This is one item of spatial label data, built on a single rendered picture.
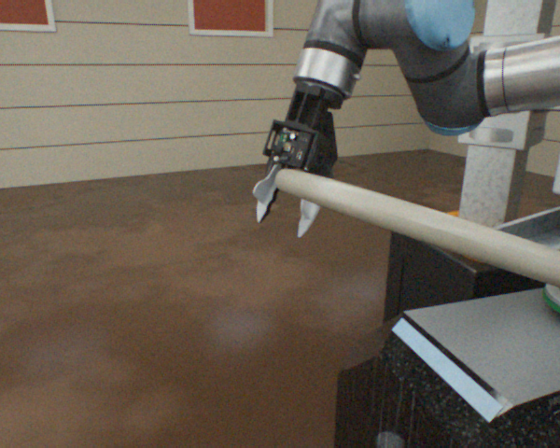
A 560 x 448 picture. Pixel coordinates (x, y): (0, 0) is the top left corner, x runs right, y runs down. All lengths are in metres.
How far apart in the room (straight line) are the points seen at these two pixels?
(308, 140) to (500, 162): 1.44
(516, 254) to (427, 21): 0.29
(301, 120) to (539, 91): 0.30
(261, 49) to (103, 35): 2.19
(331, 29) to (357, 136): 7.39
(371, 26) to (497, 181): 1.45
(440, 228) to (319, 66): 0.33
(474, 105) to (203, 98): 6.28
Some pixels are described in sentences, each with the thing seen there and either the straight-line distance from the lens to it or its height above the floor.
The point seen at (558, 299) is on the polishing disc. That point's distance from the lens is 1.26.
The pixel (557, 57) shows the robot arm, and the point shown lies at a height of 1.45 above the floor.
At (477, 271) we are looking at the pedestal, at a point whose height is 0.74.
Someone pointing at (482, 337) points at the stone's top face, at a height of 0.87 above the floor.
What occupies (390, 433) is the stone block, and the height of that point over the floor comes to 0.62.
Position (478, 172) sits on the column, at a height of 1.04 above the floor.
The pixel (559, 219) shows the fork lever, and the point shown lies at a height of 1.14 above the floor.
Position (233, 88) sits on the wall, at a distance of 6.96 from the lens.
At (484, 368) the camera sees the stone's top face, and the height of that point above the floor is 0.87.
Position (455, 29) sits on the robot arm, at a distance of 0.61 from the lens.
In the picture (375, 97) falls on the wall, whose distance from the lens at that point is 8.17.
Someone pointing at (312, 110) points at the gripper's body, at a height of 1.38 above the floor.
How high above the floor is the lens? 1.44
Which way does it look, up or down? 20 degrees down
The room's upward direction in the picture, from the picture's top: straight up
